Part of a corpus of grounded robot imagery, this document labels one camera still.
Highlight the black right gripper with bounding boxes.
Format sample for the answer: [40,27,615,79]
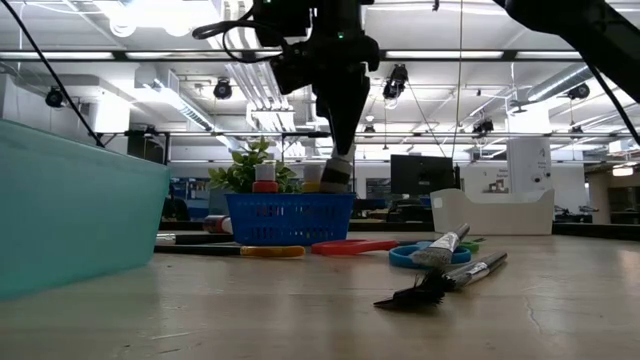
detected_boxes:
[269,0,381,157]

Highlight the black paint bottle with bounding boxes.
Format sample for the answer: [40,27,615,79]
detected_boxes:
[318,144,355,195]

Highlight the red paint bottle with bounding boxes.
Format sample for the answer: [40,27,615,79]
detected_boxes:
[251,162,280,195]

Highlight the red scissors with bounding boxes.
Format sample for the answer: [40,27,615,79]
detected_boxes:
[310,238,401,257]

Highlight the blue tape ring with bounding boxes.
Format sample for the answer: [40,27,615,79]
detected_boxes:
[388,241,472,271]

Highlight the grey-bristle paintbrush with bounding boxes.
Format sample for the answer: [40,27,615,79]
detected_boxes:
[409,223,472,270]

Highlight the maroon paint bottle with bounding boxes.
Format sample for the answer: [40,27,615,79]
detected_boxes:
[203,214,234,235]

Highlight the fan paintbrush silver ferrule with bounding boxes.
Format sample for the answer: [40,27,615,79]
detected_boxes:
[154,232,235,246]

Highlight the black scruffy-bristle paintbrush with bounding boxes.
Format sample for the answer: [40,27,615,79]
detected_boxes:
[373,251,509,312]

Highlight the teal translucent plastic bin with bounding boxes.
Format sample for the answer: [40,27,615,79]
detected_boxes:
[0,118,171,303]

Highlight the black computer monitor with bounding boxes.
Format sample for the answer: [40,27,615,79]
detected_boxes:
[389,154,461,197]

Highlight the green plant in white pot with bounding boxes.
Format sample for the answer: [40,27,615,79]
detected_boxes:
[208,137,304,195]

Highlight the blue slotted plastic basket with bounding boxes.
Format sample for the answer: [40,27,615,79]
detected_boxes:
[224,192,357,247]

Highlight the white plastic bin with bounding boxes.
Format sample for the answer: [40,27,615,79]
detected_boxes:
[429,188,555,237]

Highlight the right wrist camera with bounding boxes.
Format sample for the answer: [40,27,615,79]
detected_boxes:
[251,0,314,41]

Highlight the black background metal frame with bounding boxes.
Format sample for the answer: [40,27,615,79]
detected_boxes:
[94,129,357,221]

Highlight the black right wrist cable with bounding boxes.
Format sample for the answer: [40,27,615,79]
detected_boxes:
[192,7,291,64]

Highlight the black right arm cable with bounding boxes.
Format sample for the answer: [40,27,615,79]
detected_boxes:
[584,59,640,147]

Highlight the thin black cable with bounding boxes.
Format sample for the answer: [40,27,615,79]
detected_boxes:
[0,0,105,149]

